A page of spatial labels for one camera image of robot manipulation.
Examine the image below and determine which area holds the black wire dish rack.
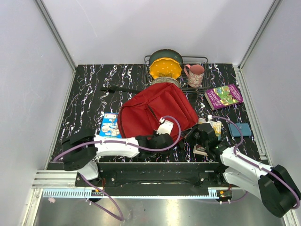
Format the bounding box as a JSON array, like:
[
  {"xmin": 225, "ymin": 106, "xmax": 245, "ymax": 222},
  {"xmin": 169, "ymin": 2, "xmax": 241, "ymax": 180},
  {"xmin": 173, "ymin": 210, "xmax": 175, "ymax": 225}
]
[{"xmin": 142, "ymin": 55, "xmax": 209, "ymax": 95}]

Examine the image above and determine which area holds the yellow dotted plate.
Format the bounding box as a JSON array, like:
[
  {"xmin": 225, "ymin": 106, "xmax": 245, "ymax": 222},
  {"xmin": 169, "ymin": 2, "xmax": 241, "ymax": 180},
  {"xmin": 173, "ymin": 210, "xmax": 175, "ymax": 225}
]
[{"xmin": 149, "ymin": 57, "xmax": 182, "ymax": 79}]

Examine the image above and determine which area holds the dark green plate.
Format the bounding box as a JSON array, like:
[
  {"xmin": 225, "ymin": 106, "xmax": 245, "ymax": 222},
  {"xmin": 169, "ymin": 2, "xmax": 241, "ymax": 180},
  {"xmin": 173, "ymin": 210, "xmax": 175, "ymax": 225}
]
[{"xmin": 149, "ymin": 49, "xmax": 183, "ymax": 67}]

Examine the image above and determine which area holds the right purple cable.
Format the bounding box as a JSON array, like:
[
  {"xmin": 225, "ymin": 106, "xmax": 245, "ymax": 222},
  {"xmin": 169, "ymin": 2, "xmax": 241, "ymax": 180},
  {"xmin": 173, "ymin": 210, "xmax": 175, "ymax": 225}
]
[{"xmin": 195, "ymin": 115, "xmax": 301, "ymax": 210}]

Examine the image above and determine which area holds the red student backpack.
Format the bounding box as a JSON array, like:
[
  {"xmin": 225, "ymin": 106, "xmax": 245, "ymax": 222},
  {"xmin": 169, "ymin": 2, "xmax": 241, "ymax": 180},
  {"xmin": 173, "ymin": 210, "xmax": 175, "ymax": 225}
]
[{"xmin": 100, "ymin": 82, "xmax": 199, "ymax": 145}]

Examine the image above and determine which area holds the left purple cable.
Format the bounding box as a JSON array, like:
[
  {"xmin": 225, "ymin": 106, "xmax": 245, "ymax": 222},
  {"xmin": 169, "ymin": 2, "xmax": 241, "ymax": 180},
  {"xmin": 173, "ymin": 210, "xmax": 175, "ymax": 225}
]
[{"xmin": 53, "ymin": 115, "xmax": 182, "ymax": 222}]

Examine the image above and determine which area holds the purple cable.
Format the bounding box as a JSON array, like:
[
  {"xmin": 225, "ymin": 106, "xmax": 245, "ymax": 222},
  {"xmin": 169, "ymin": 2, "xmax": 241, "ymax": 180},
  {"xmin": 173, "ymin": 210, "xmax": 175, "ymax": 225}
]
[
  {"xmin": 53, "ymin": 115, "xmax": 182, "ymax": 222},
  {"xmin": 195, "ymin": 115, "xmax": 301, "ymax": 210}
]

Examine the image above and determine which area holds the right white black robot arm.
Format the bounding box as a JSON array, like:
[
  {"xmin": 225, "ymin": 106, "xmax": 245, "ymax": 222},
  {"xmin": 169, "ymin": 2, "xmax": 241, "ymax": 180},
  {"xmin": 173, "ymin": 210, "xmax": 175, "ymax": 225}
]
[{"xmin": 183, "ymin": 123, "xmax": 301, "ymax": 218}]

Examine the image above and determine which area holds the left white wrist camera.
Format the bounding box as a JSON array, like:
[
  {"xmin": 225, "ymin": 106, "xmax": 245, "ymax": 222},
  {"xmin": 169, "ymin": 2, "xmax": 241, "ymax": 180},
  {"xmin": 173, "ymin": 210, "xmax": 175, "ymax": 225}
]
[{"xmin": 156, "ymin": 117, "xmax": 174, "ymax": 135}]

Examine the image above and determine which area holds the grey patterned small plate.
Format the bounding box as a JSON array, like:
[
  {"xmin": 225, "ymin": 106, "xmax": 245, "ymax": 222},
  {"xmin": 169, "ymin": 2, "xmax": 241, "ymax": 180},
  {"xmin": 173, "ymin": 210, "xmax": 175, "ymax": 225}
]
[{"xmin": 151, "ymin": 77, "xmax": 180, "ymax": 88}]

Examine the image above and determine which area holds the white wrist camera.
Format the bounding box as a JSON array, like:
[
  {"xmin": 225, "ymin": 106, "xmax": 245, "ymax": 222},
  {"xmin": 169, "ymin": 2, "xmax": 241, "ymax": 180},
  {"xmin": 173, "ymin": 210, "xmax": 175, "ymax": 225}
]
[
  {"xmin": 156, "ymin": 117, "xmax": 174, "ymax": 135},
  {"xmin": 207, "ymin": 115, "xmax": 213, "ymax": 123}
]

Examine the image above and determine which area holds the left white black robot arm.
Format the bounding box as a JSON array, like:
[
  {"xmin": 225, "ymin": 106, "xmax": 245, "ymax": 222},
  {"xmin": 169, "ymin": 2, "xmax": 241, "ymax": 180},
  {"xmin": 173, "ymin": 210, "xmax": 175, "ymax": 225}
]
[{"xmin": 54, "ymin": 132, "xmax": 174, "ymax": 186}]

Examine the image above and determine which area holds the blue card wallet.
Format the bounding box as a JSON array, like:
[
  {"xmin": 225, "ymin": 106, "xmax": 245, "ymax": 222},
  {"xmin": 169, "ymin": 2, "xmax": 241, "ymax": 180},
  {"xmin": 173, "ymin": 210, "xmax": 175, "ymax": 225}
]
[{"xmin": 228, "ymin": 123, "xmax": 252, "ymax": 137}]

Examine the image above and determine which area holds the yellow paperback book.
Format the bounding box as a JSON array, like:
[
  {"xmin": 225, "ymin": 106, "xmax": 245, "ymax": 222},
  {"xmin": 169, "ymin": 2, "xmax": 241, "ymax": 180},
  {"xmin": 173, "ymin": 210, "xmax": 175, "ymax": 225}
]
[{"xmin": 193, "ymin": 118, "xmax": 222, "ymax": 156}]

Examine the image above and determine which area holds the blue comic paperback book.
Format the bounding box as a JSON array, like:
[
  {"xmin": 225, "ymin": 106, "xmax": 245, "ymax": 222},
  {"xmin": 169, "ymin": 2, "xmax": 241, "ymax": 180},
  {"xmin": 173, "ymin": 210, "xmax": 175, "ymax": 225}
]
[{"xmin": 99, "ymin": 113, "xmax": 122, "ymax": 138}]

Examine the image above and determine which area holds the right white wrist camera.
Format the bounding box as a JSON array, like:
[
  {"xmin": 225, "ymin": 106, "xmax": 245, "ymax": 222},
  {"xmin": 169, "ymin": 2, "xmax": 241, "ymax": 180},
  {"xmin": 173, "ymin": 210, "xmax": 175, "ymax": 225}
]
[{"xmin": 207, "ymin": 115, "xmax": 213, "ymax": 123}]

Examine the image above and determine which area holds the purple treehouse paperback book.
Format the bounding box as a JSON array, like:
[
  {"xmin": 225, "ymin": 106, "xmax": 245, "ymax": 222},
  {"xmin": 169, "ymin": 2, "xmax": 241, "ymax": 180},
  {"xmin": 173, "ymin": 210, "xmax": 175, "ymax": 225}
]
[{"xmin": 204, "ymin": 84, "xmax": 243, "ymax": 111}]

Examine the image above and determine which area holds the pink patterned mug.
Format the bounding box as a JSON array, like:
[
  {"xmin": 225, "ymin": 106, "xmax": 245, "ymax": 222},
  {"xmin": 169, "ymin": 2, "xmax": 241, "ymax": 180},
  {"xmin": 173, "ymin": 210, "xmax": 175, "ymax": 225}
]
[{"xmin": 184, "ymin": 64, "xmax": 205, "ymax": 88}]

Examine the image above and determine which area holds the aluminium frame rail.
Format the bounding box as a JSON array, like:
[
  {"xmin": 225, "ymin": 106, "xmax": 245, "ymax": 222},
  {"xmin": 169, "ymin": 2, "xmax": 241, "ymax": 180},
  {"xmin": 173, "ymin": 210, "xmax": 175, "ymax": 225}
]
[{"xmin": 32, "ymin": 0, "xmax": 78, "ymax": 71}]

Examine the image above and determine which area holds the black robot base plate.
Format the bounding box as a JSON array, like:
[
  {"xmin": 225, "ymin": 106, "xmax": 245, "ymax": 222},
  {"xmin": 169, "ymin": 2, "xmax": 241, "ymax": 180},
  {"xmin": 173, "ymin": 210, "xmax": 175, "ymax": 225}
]
[{"xmin": 89, "ymin": 162, "xmax": 229, "ymax": 187}]

